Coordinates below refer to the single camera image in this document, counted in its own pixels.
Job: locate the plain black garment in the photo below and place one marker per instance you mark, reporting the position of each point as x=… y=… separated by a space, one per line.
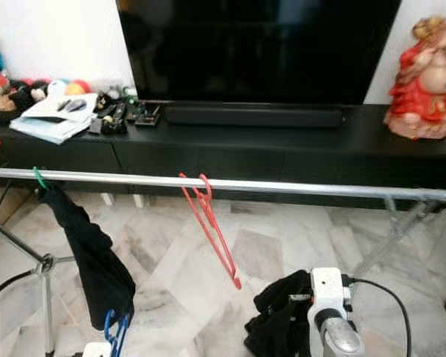
x=279 y=320

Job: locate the blue plastic hanger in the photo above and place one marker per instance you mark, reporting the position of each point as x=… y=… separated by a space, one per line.
x=108 y=327

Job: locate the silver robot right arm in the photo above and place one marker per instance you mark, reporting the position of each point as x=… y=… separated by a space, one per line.
x=340 y=338

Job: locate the red plastic hanger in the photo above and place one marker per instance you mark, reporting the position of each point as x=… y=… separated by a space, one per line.
x=206 y=195

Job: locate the green plastic hanger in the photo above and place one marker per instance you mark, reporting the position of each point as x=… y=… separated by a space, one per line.
x=39 y=178

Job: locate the red laughing Buddha statue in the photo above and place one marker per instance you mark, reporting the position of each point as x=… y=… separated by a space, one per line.
x=424 y=97

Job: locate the silver clothes rack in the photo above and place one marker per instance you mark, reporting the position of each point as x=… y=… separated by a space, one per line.
x=320 y=189

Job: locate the long black TV console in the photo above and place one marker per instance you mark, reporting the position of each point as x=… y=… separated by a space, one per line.
x=282 y=152

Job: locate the large black television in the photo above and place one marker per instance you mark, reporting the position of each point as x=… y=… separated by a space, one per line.
x=260 y=52

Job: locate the small clear bottle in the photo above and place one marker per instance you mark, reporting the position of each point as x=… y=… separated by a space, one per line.
x=131 y=95

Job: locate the black shirt with small logo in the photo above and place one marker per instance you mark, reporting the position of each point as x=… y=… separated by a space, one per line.
x=97 y=268

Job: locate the orange ball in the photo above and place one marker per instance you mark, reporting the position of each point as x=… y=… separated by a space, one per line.
x=77 y=87

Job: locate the stack of white papers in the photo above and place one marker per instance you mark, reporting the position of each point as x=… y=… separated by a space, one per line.
x=52 y=119

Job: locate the white ball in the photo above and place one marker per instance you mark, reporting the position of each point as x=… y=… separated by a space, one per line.
x=57 y=87

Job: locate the dark plush toy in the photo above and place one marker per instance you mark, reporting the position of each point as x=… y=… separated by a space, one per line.
x=28 y=95

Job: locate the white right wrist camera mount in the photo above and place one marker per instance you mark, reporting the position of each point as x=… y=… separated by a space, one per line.
x=328 y=294

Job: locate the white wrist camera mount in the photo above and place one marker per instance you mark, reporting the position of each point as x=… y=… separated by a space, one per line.
x=97 y=349
x=328 y=294

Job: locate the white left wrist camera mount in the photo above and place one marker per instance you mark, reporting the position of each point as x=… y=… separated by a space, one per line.
x=97 y=349

